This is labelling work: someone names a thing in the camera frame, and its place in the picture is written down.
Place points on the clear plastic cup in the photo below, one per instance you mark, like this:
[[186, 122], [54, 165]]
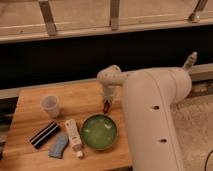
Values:
[[50, 104]]

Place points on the green bowl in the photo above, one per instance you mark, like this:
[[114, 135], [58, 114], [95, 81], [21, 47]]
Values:
[[99, 132]]

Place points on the metal railing post right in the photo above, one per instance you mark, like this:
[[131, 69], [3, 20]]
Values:
[[195, 15]]

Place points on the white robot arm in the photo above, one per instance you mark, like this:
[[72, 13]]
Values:
[[147, 96]]

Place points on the red pepper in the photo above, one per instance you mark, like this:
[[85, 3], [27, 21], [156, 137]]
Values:
[[106, 107]]

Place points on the metal railing post left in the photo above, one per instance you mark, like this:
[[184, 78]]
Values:
[[47, 17]]

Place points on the metal railing post middle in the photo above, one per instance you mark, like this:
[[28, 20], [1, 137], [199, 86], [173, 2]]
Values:
[[114, 14]]

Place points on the clear plastic bottle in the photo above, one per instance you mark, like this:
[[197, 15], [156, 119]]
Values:
[[191, 59]]

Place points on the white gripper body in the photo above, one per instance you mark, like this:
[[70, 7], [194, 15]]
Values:
[[108, 92]]

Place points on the white remote controller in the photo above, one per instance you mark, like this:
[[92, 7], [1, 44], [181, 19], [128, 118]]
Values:
[[74, 137]]

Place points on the blue cloth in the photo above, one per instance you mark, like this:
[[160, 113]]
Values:
[[58, 147]]

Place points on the metal railing post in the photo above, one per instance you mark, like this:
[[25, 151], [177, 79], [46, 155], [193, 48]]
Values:
[[195, 15], [114, 14], [47, 17]]

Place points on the black white striped case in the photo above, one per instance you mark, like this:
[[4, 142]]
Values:
[[44, 135]]

